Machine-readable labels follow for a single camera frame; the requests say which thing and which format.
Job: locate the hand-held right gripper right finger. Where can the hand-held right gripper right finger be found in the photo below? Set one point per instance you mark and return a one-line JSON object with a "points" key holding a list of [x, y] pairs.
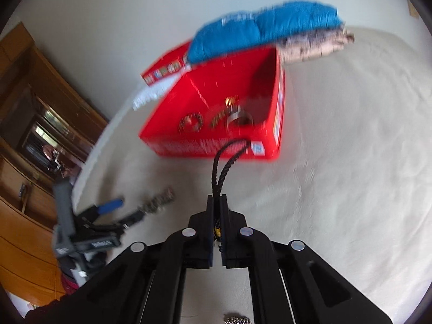
{"points": [[229, 229]]}

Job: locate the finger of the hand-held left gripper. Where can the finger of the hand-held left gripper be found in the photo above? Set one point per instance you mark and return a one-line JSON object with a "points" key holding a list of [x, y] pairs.
{"points": [[109, 206], [130, 219]]}

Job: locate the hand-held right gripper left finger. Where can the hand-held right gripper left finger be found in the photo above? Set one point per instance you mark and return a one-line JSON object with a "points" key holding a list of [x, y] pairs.
{"points": [[209, 229]]}

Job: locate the red tin box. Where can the red tin box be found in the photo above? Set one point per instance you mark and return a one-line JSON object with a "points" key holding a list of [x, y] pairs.
{"points": [[202, 146]]}

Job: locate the metal wristwatch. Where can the metal wristwatch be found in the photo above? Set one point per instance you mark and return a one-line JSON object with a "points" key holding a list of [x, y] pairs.
{"points": [[239, 117]]}

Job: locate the wooden cabinet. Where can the wooden cabinet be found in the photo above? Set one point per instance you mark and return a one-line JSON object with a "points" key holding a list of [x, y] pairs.
{"points": [[30, 175]]}

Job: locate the person's red trousers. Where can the person's red trousers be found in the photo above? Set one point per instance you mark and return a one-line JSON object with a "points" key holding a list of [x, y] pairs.
{"points": [[69, 281]]}

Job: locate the white lace cloth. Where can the white lace cloth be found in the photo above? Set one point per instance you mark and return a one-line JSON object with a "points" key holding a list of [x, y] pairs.
{"points": [[152, 94]]}

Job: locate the beige bed sheet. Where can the beige bed sheet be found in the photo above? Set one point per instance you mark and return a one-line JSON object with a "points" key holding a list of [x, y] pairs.
{"points": [[337, 175]]}

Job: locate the floral folded cloth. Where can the floral folded cloth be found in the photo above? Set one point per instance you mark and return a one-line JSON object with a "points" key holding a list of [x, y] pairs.
{"points": [[314, 45]]}

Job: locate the blue folded quilt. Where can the blue folded quilt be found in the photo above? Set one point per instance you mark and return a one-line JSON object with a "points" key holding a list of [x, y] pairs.
{"points": [[270, 30]]}

